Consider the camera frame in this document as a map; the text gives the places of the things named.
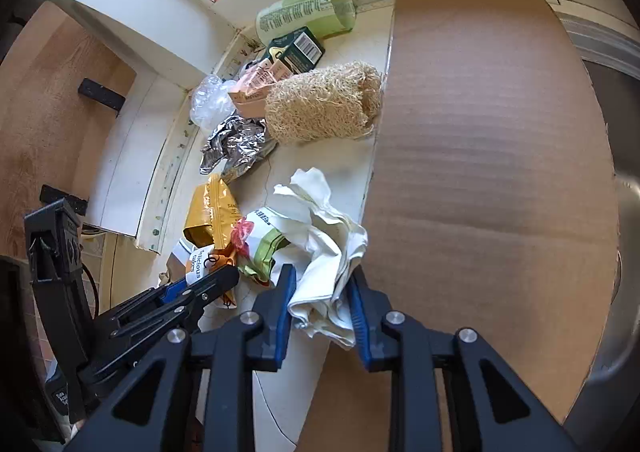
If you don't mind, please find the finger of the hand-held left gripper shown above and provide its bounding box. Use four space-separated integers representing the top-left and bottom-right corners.
107 264 241 340
95 279 196 329

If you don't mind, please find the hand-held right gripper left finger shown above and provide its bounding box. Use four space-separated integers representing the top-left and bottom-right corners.
64 263 298 452

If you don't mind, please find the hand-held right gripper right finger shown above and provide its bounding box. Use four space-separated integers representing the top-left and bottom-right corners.
345 272 582 452

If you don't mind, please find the white orange snack packet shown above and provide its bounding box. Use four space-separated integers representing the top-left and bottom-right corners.
167 237 242 313

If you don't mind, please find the white paper bag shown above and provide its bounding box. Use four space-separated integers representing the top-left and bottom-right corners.
272 168 369 352

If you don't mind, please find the silver foil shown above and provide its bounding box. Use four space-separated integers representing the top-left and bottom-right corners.
200 114 279 176

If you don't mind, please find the green white snack packet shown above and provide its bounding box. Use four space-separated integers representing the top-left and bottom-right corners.
230 206 294 287

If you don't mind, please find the yellow snack packet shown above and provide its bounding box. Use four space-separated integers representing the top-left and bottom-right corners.
182 174 246 251

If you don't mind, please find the clear plastic wrap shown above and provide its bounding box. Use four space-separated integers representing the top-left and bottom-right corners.
190 74 236 129

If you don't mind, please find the brown cardboard sheet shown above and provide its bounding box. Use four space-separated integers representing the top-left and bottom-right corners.
295 0 621 452

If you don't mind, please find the beige loofah sponge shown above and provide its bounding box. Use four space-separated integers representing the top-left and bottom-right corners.
263 60 384 145

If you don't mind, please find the light green cylindrical container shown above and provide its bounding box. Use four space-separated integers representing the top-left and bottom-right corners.
256 0 357 46

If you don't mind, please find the stainless steel sink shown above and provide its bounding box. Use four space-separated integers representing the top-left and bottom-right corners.
550 2 640 433

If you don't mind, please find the black cable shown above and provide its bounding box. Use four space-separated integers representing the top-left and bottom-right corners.
80 262 102 319

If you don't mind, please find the black cabinet handle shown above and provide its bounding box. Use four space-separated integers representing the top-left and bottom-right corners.
40 184 90 215
78 78 126 111

